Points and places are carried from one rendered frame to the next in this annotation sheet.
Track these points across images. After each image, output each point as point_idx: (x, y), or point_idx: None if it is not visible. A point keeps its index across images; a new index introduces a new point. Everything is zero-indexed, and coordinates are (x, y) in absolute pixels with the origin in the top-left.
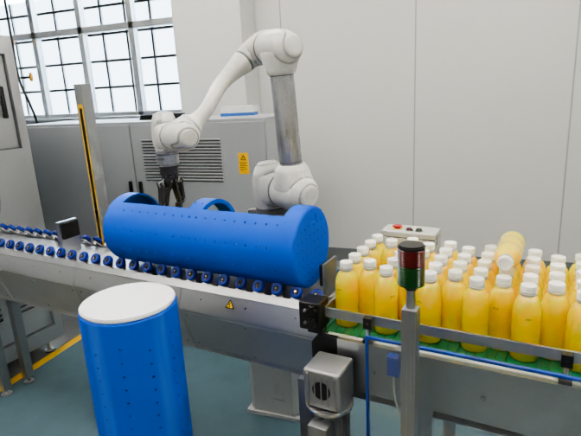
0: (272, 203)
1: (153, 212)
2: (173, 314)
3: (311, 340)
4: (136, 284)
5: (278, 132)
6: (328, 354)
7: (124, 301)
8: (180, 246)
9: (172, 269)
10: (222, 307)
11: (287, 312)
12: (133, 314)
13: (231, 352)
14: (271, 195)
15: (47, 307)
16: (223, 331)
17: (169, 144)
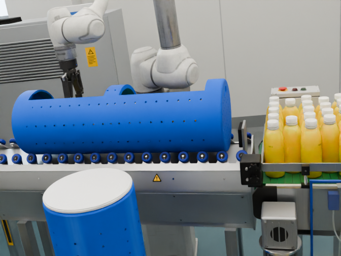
0: (155, 85)
1: (66, 104)
2: (135, 192)
3: (241, 195)
4: (81, 172)
5: (160, 19)
6: (272, 202)
7: (86, 189)
8: (102, 133)
9: (91, 156)
10: (149, 182)
11: (215, 175)
12: (107, 198)
13: (155, 221)
14: (154, 77)
15: None
16: (149, 203)
17: (77, 37)
